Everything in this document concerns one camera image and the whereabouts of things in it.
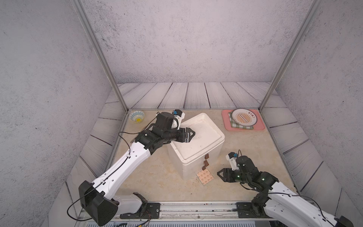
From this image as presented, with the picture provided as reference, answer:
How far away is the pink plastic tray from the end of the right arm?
45 cm

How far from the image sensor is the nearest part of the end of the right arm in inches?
22.3

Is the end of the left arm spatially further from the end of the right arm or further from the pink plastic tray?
the pink plastic tray

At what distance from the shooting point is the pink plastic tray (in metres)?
1.10
